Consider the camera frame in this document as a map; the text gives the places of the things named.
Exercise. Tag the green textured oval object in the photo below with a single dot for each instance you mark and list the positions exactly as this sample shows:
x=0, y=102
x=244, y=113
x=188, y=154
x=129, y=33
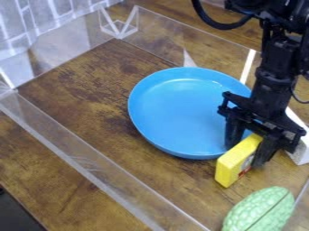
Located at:
x=264, y=211

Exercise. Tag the blue round plastic tray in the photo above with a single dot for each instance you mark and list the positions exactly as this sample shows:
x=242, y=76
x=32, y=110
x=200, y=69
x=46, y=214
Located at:
x=173, y=109

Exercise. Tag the yellow rectangular block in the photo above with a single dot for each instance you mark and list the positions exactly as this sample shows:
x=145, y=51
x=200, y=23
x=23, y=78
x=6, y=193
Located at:
x=234, y=163

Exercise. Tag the clear acrylic enclosure wall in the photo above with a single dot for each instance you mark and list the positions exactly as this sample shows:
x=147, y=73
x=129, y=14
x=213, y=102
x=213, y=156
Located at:
x=75, y=162

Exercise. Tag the white speckled foam block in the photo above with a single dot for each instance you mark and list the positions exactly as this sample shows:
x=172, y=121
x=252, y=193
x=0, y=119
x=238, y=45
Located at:
x=300, y=156

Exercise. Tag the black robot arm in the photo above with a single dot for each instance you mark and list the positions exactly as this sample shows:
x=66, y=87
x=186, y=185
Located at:
x=284, y=20

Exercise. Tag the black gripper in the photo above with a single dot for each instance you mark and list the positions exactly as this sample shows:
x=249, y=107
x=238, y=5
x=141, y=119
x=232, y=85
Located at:
x=261, y=113

